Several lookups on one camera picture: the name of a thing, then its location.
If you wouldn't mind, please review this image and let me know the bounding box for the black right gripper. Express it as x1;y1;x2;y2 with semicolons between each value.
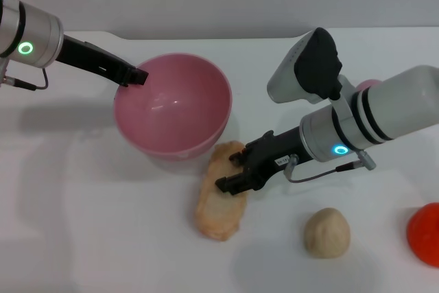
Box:
214;126;314;196

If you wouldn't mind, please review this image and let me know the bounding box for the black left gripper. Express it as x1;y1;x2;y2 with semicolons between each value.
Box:
56;34;150;89

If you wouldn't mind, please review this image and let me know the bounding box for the orange striped bread roll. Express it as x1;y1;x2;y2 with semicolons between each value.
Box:
194;139;249;242

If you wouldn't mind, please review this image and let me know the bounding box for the pink plastic bowl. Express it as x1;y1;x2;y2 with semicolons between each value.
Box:
112;52;233;163

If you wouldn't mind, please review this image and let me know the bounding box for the beige round bun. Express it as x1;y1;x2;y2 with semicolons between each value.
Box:
304;207;352;260

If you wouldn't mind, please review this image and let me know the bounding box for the pink round bun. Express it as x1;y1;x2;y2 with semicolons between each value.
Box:
356;79;382;91

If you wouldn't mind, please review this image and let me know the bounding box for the red round bun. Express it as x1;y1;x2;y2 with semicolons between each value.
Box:
406;202;439;268

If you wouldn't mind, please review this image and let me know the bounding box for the right arm cable with plug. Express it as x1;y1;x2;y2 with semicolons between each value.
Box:
284;152;377;185

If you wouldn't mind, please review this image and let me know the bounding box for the arm cable with plug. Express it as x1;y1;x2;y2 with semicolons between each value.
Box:
0;66;49;92
284;152;377;185

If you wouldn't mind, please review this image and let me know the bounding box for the left arm cable with plug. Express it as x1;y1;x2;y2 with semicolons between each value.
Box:
0;66;49;92

